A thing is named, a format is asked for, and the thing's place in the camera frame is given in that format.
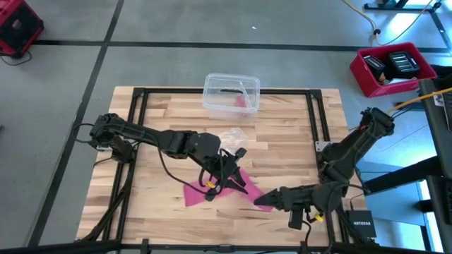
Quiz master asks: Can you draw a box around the yellow hanging cable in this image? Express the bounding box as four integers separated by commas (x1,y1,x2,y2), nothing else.
386,87,452,114

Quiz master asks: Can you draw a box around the yellow extension cord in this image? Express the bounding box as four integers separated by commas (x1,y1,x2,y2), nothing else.
341,0,436,47

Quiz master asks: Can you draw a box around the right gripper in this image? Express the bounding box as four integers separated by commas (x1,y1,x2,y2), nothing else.
254,183,321,231

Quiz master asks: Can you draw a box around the black aluminium table frame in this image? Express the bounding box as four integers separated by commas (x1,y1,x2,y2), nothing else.
101,87,352,246

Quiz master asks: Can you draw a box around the clear plastic wrapper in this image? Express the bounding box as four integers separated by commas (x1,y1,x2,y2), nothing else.
217,127,250,155

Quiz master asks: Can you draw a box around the black Netgear network switch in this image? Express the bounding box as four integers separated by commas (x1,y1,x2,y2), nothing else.
345,210,378,239

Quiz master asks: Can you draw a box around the thin black floor cable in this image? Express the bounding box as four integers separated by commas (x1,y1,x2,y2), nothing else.
0,50,33,67

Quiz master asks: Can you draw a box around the red and black case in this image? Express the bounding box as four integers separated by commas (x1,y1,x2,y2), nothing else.
0,0,45,59

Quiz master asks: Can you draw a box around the black cable with yellow tag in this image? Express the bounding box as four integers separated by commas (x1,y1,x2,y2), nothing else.
302,207,326,254
157,146,227,198

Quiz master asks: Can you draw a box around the black cable bundle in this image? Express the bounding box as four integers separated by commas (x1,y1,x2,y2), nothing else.
76,155,138,244

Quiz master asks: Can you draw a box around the small black device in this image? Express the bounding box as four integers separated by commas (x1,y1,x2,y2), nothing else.
362,55,386,80

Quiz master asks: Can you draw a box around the red plastic crate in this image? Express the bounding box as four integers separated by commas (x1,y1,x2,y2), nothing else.
349,42,439,99

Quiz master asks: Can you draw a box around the pink elastic bandage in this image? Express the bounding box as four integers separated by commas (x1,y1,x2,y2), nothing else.
182,168,275,213

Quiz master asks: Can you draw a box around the black floor stand base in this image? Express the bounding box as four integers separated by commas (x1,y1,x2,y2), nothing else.
363,0,452,56

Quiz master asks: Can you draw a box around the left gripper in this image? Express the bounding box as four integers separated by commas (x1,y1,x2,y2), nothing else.
199,147,249,202

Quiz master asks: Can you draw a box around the black overhead rig beam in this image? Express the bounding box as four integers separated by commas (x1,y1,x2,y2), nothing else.
0,239,452,254

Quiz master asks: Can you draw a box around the large black ribbed device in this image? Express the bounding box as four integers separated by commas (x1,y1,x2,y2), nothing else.
386,52,421,79

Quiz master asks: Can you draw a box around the clear plastic container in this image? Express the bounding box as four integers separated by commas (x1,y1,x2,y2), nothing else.
202,73,261,121

